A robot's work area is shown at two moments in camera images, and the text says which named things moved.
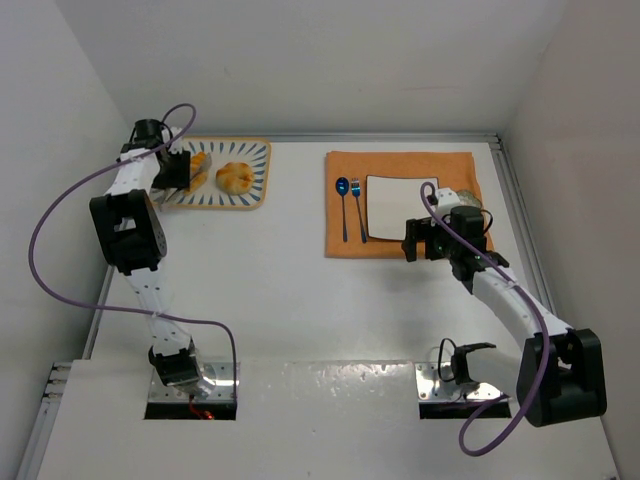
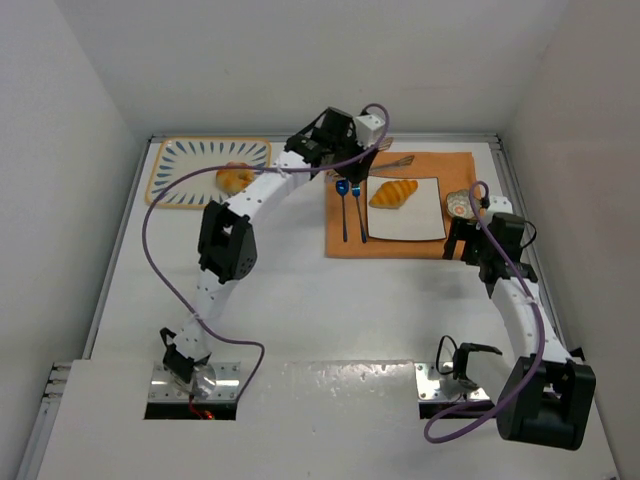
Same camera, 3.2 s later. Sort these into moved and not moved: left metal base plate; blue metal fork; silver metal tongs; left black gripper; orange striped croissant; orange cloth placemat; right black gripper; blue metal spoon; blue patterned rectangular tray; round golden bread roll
Moved: right black gripper; silver metal tongs; orange striped croissant; left black gripper
Not moved: orange cloth placemat; blue metal spoon; blue patterned rectangular tray; left metal base plate; round golden bread roll; blue metal fork
